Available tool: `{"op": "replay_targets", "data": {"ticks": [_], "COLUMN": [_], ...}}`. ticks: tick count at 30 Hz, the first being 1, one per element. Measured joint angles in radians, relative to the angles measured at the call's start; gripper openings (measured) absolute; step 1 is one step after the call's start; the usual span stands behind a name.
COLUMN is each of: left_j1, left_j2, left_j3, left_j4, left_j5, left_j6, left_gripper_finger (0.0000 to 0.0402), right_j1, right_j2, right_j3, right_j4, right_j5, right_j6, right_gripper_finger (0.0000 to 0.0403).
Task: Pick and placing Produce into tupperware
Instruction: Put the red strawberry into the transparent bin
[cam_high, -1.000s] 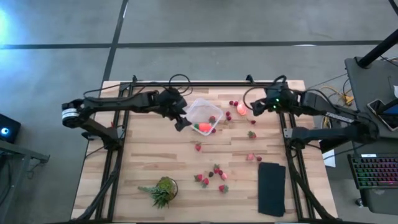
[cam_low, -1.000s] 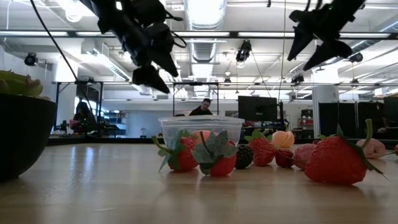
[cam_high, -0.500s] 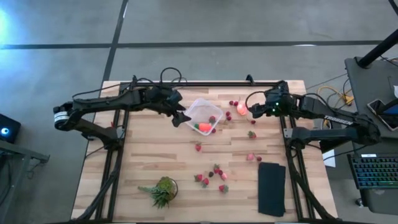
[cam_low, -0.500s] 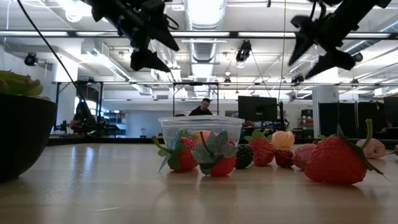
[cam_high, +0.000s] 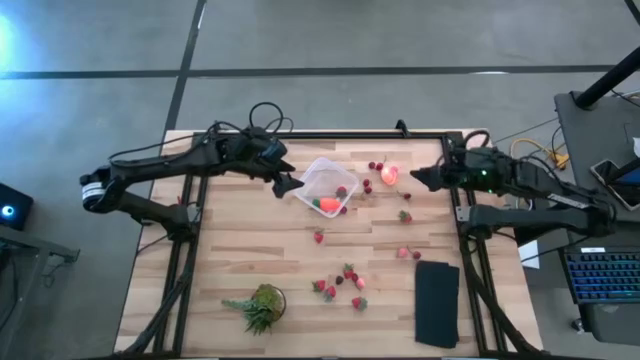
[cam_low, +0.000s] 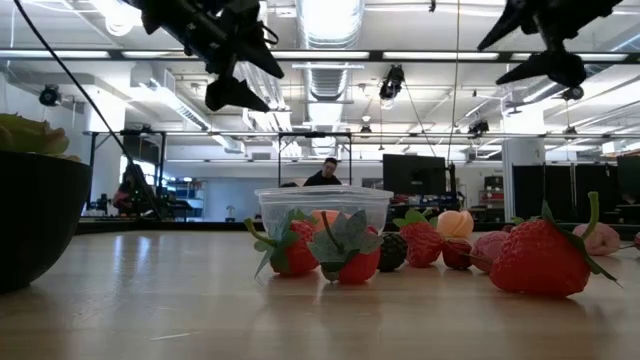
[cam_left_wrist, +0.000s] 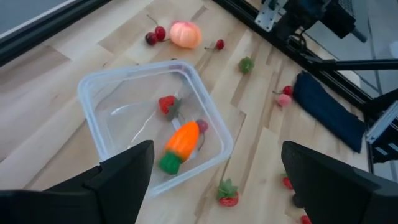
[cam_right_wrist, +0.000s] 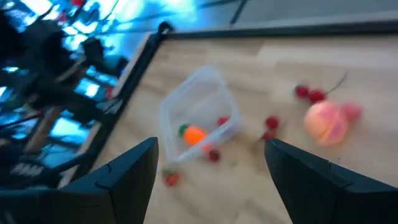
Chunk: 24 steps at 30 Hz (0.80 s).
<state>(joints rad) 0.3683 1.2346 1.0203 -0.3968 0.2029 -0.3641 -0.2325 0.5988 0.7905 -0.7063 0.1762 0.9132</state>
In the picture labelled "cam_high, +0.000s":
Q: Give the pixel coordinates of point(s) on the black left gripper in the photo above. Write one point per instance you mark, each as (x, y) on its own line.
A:
(250, 150)

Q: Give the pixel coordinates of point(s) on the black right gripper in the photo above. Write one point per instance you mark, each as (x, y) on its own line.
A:
(465, 172)

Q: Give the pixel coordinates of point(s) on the clear plastic tupperware container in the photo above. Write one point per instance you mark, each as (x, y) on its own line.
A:
(320, 177)

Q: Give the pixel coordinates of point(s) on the orange toy peach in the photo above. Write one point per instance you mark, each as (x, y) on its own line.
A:
(389, 175)

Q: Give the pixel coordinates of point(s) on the orange toy carrot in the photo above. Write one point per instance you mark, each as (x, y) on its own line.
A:
(328, 204)

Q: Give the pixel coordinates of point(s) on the pink toy raspberry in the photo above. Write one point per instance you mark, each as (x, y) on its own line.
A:
(360, 284)
(403, 252)

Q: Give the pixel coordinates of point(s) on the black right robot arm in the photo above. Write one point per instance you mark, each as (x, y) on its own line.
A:
(540, 185)

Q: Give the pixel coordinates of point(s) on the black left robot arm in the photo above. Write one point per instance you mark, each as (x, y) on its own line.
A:
(150, 162)

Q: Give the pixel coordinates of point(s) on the black diagonal bar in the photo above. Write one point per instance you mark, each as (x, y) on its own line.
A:
(527, 239)

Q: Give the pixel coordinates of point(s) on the white paper sheet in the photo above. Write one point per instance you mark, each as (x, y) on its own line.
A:
(530, 255)

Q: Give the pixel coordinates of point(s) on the dark folded cloth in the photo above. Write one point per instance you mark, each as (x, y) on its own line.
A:
(437, 305)

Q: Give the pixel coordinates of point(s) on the succulent plant in black bowl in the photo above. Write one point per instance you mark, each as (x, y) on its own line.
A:
(265, 305)

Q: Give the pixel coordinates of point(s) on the grey side table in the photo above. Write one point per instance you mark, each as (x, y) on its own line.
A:
(590, 140)

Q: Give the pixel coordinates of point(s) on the tablet with white rim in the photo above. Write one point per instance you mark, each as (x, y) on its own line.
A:
(612, 182)

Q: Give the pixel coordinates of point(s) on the backlit rainbow keyboard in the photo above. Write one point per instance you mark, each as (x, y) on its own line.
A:
(602, 275)

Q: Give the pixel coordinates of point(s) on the black round pole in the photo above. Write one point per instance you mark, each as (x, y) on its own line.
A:
(607, 80)

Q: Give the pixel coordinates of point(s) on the grey chair seat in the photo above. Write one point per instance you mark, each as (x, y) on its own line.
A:
(612, 322)

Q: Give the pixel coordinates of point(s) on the grey metal stand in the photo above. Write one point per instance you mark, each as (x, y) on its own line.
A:
(30, 247)

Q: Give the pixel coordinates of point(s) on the black box with blue light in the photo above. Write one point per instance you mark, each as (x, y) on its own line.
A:
(12, 207)

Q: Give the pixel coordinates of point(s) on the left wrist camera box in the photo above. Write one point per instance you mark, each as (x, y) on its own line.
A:
(280, 150)

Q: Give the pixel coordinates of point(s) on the silver bracket plate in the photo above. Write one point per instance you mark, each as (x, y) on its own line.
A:
(462, 213)

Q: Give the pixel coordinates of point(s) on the black frame clamp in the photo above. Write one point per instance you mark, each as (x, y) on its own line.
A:
(401, 126)

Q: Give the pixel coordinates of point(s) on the black aluminium table frame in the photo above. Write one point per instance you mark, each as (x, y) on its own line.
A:
(350, 135)

